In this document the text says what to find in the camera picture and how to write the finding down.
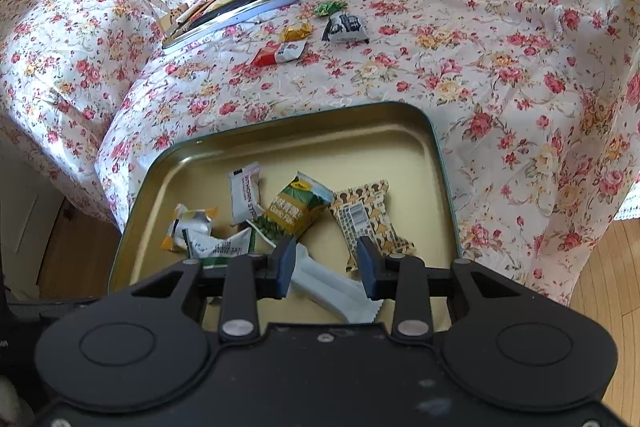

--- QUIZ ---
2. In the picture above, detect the green white snack packet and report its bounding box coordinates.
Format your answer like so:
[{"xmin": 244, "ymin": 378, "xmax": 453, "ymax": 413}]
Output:
[{"xmin": 182, "ymin": 228, "xmax": 274, "ymax": 269}]

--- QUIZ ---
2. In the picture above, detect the white grey snack packet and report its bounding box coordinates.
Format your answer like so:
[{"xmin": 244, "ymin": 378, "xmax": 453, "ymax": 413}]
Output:
[{"xmin": 291, "ymin": 243, "xmax": 383, "ymax": 324}]

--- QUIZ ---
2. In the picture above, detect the silver orange snack packet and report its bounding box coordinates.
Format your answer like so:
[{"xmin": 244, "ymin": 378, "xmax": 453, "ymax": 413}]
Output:
[{"xmin": 160, "ymin": 204, "xmax": 218, "ymax": 253}]

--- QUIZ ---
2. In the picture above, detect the white brown text snack packet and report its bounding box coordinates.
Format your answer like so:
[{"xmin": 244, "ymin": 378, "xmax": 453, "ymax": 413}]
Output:
[{"xmin": 229, "ymin": 162, "xmax": 264, "ymax": 225}]

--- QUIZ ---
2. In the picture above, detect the brown patterned snack packet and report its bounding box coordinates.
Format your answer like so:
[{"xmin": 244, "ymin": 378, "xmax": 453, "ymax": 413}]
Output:
[{"xmin": 329, "ymin": 179, "xmax": 416, "ymax": 272}]

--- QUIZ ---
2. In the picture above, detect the green yellow snack packet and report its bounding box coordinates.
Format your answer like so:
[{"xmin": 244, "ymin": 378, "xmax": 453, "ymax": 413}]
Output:
[{"xmin": 248, "ymin": 172, "xmax": 334, "ymax": 246}]

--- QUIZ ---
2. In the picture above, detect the gold tin lid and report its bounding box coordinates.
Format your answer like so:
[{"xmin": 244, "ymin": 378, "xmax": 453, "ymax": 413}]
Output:
[{"xmin": 108, "ymin": 103, "xmax": 459, "ymax": 293}]

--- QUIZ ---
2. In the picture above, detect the gold tin tray with snacks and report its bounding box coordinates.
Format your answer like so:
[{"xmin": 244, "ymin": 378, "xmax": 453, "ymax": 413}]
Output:
[{"xmin": 157, "ymin": 0, "xmax": 299, "ymax": 50}]

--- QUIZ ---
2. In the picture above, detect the red white snack packet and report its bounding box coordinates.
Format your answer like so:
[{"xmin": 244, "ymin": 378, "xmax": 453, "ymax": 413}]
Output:
[{"xmin": 250, "ymin": 40, "xmax": 306, "ymax": 67}]

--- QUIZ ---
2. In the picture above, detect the gold wrapped candy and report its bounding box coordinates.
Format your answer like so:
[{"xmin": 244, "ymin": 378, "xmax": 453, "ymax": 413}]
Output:
[{"xmin": 281, "ymin": 22, "xmax": 314, "ymax": 42}]

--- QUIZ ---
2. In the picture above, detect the black white snack packet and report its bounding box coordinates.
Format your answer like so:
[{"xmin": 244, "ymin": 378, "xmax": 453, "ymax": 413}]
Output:
[{"xmin": 321, "ymin": 13, "xmax": 369, "ymax": 43}]

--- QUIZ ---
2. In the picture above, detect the floral sofa cover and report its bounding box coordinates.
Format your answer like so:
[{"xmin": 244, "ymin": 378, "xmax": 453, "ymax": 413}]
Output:
[{"xmin": 1, "ymin": 0, "xmax": 639, "ymax": 303}]

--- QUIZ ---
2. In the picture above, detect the green wrapped candy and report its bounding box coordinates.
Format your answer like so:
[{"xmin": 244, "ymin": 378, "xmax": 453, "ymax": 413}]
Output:
[{"xmin": 314, "ymin": 0, "xmax": 347, "ymax": 17}]

